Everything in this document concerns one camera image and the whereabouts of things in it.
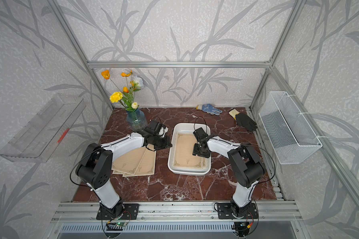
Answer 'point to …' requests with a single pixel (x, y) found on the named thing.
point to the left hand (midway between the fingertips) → (173, 145)
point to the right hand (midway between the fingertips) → (197, 152)
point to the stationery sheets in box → (183, 157)
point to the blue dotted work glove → (208, 108)
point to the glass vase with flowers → (136, 119)
